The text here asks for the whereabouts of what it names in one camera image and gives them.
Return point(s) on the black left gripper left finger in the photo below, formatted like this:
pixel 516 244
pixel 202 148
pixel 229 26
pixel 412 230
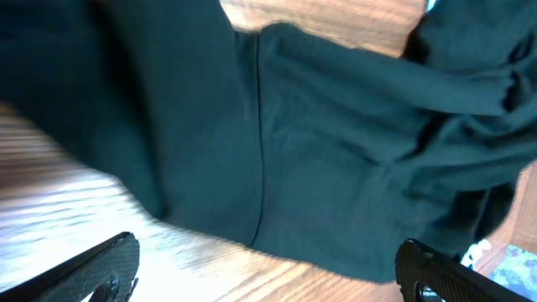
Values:
pixel 106 272

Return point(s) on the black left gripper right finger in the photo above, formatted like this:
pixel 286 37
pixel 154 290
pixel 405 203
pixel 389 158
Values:
pixel 424 275

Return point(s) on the light blue t-shirt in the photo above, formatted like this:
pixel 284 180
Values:
pixel 516 270

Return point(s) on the black t-shirt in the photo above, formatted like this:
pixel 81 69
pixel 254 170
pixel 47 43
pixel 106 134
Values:
pixel 283 141

